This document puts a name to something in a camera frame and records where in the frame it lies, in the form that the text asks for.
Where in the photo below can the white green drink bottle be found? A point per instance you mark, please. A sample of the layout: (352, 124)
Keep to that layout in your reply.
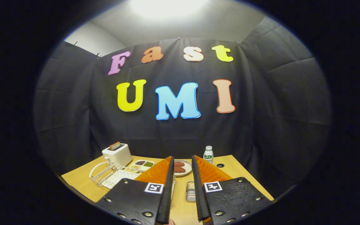
(208, 156)

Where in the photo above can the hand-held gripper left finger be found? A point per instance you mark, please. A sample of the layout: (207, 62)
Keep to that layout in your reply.
(168, 193)

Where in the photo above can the white divided dish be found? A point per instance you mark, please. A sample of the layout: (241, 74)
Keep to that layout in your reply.
(142, 168)

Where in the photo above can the pile of dark red beans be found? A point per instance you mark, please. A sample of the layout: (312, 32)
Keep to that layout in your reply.
(140, 162)

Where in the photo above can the black backdrop cloth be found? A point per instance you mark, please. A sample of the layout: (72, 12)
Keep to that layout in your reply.
(261, 125)

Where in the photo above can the white drip tray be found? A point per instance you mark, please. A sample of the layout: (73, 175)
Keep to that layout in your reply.
(117, 179)

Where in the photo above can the white toaster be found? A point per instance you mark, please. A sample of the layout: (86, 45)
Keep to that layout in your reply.
(117, 157)

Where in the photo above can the pile of green beans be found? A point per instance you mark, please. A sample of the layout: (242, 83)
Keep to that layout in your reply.
(148, 164)

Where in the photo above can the brown toast slice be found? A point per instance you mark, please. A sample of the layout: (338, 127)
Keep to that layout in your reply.
(115, 146)

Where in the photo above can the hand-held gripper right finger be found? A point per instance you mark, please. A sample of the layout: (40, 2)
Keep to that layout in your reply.
(196, 193)

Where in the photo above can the red meat slice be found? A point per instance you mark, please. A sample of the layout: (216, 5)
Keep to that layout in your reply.
(179, 164)
(180, 170)

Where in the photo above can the beige plate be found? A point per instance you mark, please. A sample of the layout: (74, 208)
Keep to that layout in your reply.
(188, 170)

